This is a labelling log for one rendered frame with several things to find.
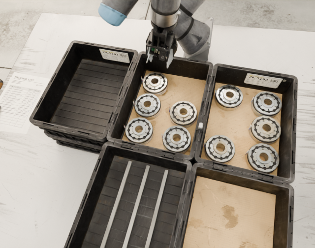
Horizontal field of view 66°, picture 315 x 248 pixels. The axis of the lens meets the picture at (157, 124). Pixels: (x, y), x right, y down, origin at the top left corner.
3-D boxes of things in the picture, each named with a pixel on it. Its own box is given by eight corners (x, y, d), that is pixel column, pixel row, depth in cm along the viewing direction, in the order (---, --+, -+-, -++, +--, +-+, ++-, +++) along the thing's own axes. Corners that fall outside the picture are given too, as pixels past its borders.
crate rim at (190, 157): (140, 54, 99) (139, 50, 97) (213, 66, 94) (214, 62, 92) (106, 142, 83) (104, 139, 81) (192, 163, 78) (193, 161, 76)
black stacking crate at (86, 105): (81, 58, 113) (72, 40, 103) (142, 69, 108) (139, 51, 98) (44, 135, 97) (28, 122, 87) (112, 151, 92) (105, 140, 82)
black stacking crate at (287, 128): (210, 81, 103) (214, 63, 92) (284, 94, 98) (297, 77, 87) (191, 170, 87) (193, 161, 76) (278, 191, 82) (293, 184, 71)
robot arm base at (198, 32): (189, 33, 119) (174, 21, 114) (213, 19, 107) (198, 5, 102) (182, 58, 115) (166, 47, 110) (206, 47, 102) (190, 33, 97)
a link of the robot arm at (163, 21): (154, -8, 64) (184, -1, 64) (153, 6, 68) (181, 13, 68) (146, 12, 61) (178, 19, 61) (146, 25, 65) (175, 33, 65)
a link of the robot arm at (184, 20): (171, 31, 113) (148, 13, 106) (191, 8, 106) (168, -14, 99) (174, 44, 105) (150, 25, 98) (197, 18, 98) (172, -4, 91)
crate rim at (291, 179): (213, 66, 94) (214, 62, 92) (295, 79, 89) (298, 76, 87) (192, 163, 78) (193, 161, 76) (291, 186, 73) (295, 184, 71)
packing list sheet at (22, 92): (11, 72, 127) (10, 71, 126) (51, 76, 124) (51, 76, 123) (-19, 128, 113) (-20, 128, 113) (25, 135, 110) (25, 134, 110)
